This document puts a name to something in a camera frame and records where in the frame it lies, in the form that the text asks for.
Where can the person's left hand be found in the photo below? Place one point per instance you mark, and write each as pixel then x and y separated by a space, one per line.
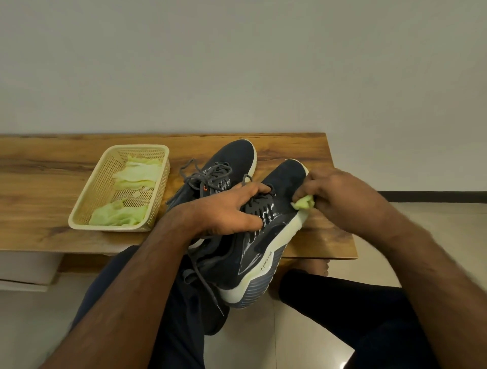
pixel 220 213

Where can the person's right hand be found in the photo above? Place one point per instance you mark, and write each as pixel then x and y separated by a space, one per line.
pixel 350 205

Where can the grey shoelace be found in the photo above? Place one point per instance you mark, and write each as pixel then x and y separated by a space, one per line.
pixel 207 176
pixel 255 203

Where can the dark sneaker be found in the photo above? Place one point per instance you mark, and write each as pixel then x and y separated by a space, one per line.
pixel 236 156
pixel 228 262

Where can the person's right forearm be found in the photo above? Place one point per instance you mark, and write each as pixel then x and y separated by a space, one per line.
pixel 437 289

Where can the person's left forearm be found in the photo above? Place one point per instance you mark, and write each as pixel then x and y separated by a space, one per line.
pixel 125 296

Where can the dark baseboard strip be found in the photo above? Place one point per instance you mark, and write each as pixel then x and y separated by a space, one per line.
pixel 437 197

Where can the cream plastic mesh basket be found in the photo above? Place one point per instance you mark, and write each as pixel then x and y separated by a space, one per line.
pixel 97 182

